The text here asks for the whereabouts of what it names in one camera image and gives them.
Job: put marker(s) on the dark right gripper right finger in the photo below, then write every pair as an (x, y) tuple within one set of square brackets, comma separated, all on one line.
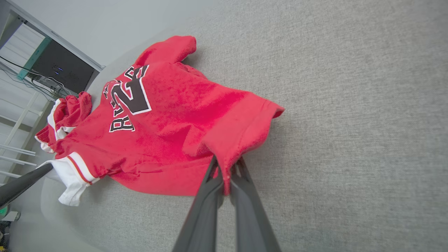
[(252, 224)]

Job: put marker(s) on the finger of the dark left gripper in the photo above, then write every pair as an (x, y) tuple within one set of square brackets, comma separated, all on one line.
[(21, 185)]

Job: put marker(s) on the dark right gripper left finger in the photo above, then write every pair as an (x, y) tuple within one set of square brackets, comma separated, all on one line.
[(201, 224)]

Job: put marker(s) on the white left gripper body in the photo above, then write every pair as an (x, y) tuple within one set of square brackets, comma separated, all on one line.
[(3, 211)]

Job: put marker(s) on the red shorts with white panels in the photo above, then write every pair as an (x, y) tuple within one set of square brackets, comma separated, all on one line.
[(75, 189)]

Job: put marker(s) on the red jersey shirt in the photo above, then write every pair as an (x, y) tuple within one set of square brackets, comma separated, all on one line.
[(168, 115)]

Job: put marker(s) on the white metal rack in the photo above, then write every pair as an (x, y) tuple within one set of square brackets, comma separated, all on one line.
[(21, 121)]

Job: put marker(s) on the black computer box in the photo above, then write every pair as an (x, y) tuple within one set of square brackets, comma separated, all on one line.
[(66, 66)]

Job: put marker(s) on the teal bracket bar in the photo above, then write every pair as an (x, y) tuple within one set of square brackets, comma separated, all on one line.
[(35, 57)]

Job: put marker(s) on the white frame beam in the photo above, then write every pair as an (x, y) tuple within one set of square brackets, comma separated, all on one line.
[(75, 51)]

